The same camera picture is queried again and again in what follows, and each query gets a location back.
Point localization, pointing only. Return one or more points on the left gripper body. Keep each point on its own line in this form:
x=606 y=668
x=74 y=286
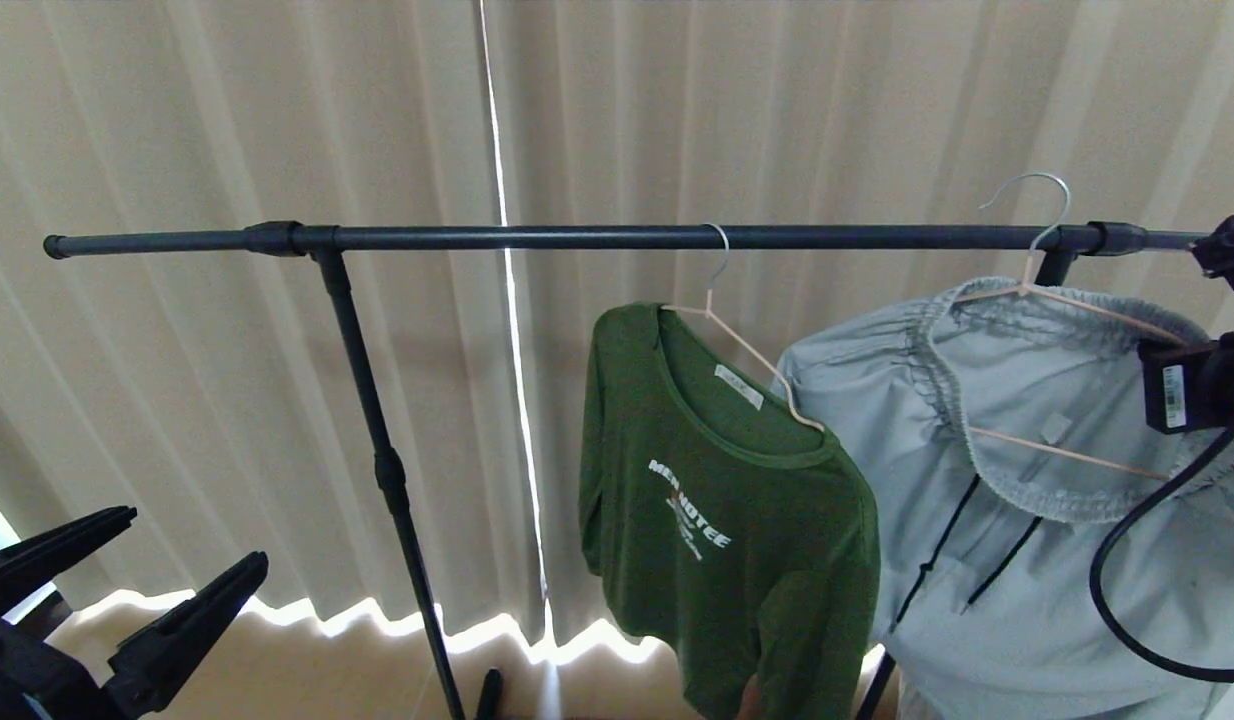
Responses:
x=17 y=680

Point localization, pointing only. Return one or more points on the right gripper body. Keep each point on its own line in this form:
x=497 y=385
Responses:
x=1217 y=385

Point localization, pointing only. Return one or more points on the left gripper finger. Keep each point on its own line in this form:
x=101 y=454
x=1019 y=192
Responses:
x=47 y=555
x=187 y=635

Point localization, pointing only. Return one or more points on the pink clothes hanger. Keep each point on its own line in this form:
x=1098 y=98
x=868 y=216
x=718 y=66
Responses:
x=1077 y=298
x=747 y=352

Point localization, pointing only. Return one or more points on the pale grey garment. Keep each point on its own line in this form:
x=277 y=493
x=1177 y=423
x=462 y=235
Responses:
x=1027 y=600

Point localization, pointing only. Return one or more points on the green printed shirt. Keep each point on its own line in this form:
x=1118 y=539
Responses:
x=727 y=600

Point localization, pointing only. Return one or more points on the black clothes rack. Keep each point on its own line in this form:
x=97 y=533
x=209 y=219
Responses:
x=527 y=238

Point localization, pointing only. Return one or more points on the beige curtain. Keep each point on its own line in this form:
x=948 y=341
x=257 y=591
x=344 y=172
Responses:
x=227 y=100

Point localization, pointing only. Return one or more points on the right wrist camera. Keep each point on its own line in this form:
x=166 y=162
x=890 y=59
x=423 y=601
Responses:
x=1232 y=250

